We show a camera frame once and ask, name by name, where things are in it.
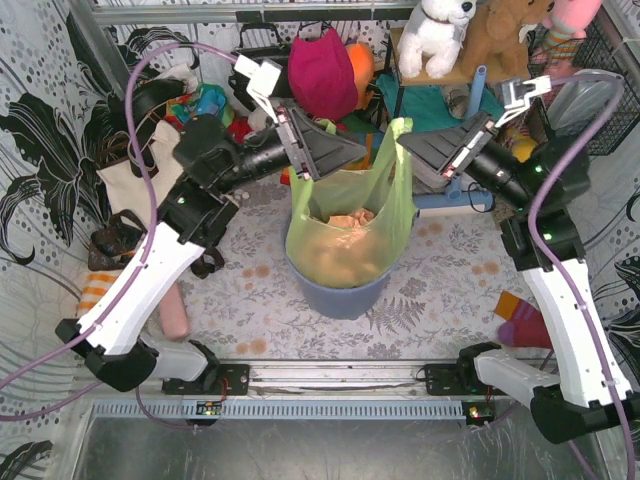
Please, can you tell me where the green plastic trash bag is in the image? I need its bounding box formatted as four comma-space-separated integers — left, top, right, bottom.
285, 117, 416, 288

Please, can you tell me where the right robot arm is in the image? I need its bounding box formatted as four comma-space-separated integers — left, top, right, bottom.
398, 113, 639, 444

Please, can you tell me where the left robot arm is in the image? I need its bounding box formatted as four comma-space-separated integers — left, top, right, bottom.
56, 106, 367, 394

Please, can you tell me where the magenta cloth bag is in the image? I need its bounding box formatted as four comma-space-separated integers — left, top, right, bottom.
288, 28, 358, 121

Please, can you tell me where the colourful printed bag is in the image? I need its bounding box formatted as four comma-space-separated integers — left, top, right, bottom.
164, 83, 235, 130

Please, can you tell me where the blue trash bin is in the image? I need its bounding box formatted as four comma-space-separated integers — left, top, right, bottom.
285, 243, 398, 320

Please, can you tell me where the white canvas tote bag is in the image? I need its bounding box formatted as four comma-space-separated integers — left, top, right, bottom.
98, 120, 183, 228

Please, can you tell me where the brown patterned bag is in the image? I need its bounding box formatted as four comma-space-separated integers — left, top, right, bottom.
88, 210, 225, 279

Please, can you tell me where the yellow plush duck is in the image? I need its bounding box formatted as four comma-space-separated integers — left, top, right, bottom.
506, 126, 538, 163

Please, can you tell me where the blue floor sweeper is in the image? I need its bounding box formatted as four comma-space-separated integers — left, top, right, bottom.
411, 65, 495, 217

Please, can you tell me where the red cloth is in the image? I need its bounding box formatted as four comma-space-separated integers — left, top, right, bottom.
227, 116, 253, 144

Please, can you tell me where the small white plush toy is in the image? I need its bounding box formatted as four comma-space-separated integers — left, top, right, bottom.
233, 189, 250, 200

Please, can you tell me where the crumpled brown paper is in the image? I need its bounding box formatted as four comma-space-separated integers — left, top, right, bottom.
327, 208, 375, 229

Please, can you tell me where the black metal shelf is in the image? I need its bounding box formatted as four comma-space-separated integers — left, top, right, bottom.
384, 28, 530, 118

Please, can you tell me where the black leather handbag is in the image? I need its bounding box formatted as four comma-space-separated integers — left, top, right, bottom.
228, 23, 294, 111

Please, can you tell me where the orange plush toy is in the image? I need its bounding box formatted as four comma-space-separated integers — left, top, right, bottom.
346, 43, 374, 110

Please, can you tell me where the silver foil pouch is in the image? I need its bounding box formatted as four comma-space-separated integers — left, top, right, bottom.
546, 81, 615, 131

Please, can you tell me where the white plush dog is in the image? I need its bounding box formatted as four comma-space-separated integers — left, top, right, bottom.
398, 0, 476, 79

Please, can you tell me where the brown teddy bear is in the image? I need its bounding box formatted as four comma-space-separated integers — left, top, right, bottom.
459, 0, 555, 78

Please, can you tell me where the black round hat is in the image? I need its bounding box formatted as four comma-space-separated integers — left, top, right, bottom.
107, 78, 186, 131

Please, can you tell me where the pink plush toy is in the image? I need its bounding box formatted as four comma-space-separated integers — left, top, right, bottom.
542, 0, 602, 60

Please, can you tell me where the striped colourful sock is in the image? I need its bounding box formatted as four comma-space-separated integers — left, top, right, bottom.
494, 291, 552, 350

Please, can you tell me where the pink glasses case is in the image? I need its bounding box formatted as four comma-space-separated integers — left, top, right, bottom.
158, 283, 190, 341

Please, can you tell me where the orange checkered towel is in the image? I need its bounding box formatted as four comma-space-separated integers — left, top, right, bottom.
76, 270, 121, 317

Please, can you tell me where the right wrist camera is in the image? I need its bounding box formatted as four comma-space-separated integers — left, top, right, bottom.
495, 75, 552, 128

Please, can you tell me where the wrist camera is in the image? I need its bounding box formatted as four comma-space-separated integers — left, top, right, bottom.
495, 75, 552, 128
234, 55, 282, 124

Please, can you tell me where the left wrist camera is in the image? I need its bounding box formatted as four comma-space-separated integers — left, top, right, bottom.
234, 55, 282, 124

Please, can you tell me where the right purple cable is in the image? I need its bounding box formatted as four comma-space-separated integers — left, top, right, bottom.
527, 74, 636, 480

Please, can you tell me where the purple cable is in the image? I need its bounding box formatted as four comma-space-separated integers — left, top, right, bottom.
527, 74, 636, 480
0, 42, 241, 422

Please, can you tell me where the black wire basket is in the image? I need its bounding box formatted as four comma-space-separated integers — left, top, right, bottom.
526, 22, 640, 158

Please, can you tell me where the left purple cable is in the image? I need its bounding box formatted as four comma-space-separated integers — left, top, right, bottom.
0, 42, 241, 422

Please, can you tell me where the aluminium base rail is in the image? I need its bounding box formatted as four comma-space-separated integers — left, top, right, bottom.
74, 357, 609, 401

